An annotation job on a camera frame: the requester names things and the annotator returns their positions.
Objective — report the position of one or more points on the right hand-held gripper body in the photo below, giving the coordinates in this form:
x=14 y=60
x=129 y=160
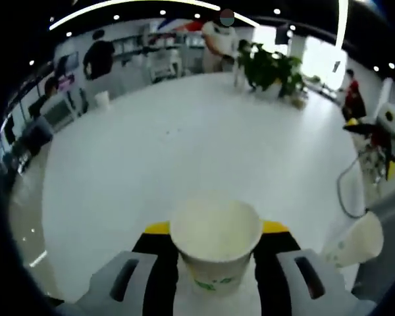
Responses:
x=390 y=116

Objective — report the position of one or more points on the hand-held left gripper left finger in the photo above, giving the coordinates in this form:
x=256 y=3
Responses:
x=161 y=283

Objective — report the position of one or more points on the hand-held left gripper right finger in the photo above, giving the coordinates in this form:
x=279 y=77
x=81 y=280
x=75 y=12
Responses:
x=266 y=283

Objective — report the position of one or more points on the small white paper cup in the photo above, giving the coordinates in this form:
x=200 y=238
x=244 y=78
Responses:
x=102 y=98

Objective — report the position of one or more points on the small beige pot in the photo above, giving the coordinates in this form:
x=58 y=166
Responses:
x=299 y=102

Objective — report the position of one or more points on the curved ceiling light strip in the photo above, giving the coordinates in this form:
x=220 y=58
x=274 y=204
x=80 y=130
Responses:
x=342 y=23
x=72 y=17

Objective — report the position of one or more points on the green potted plant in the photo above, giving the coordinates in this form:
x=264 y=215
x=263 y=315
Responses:
x=266 y=69

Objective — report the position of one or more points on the dark hanging sign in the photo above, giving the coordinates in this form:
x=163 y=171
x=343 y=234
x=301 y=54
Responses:
x=281 y=33

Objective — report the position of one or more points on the group of ceiling spotlights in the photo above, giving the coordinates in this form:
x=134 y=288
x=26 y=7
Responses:
x=276 y=11

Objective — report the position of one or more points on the white shelf unit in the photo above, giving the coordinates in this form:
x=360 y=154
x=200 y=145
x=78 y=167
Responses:
x=161 y=64

